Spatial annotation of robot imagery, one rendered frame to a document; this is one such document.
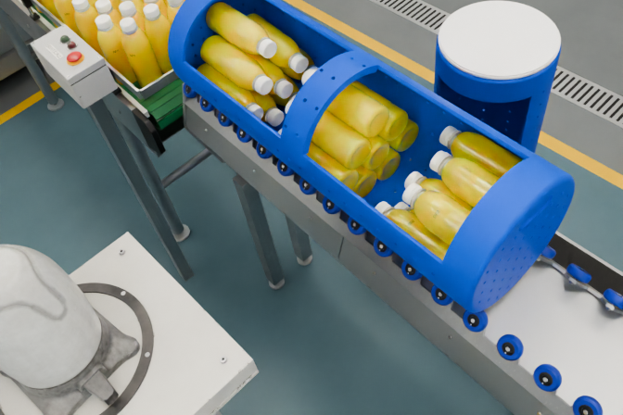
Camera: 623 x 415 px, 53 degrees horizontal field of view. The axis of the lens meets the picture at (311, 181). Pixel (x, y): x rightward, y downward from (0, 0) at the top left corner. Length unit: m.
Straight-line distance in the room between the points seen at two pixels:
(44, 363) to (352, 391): 1.30
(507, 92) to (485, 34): 0.16
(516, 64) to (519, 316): 0.57
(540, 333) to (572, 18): 2.33
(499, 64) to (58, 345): 1.06
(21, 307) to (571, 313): 0.92
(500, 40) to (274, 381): 1.30
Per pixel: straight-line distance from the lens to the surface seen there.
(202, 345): 1.11
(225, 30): 1.45
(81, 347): 1.06
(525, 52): 1.54
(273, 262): 2.20
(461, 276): 1.03
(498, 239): 0.99
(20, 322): 0.97
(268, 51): 1.38
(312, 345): 2.22
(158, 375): 1.11
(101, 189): 2.84
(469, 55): 1.52
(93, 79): 1.61
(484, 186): 1.11
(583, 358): 1.23
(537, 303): 1.26
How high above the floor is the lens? 2.03
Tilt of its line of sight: 51 degrees down
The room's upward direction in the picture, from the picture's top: 10 degrees counter-clockwise
